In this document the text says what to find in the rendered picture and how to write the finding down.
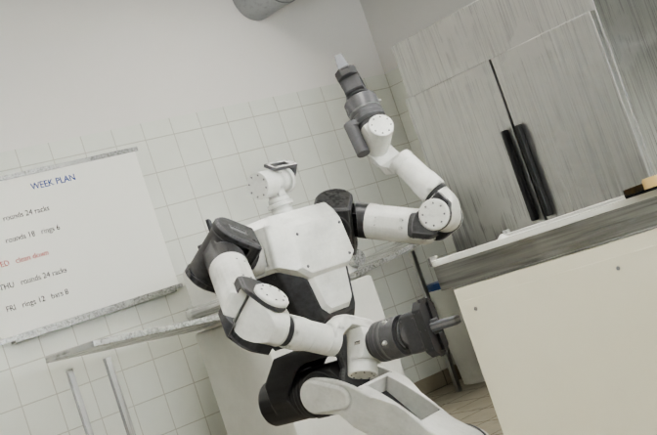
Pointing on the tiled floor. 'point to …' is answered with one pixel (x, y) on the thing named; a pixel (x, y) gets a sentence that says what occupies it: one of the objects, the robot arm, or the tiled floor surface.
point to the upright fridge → (541, 90)
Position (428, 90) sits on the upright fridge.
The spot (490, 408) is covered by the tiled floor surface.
